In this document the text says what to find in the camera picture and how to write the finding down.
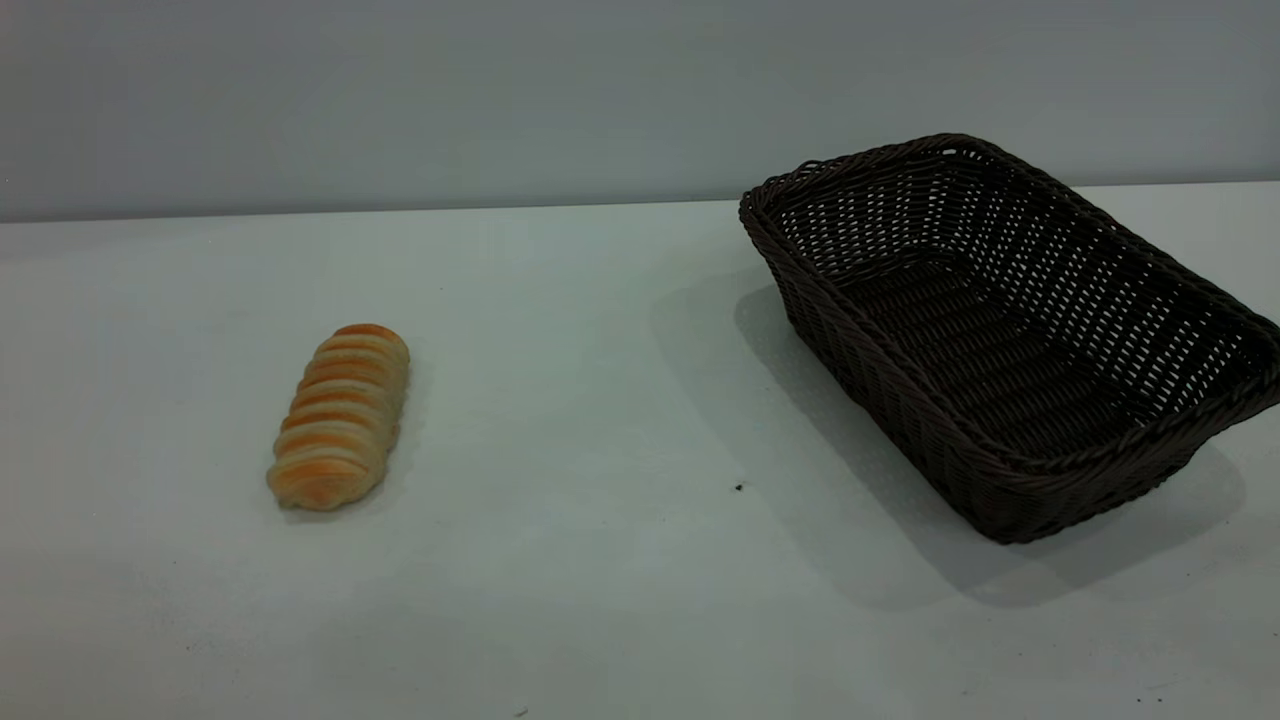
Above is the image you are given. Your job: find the ridged golden bread roll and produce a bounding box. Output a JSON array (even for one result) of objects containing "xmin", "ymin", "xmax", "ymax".
[{"xmin": 265, "ymin": 323, "xmax": 412, "ymax": 513}]

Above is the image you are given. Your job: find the black woven wicker basket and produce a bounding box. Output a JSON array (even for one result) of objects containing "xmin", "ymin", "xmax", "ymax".
[{"xmin": 739, "ymin": 133, "xmax": 1280, "ymax": 546}]

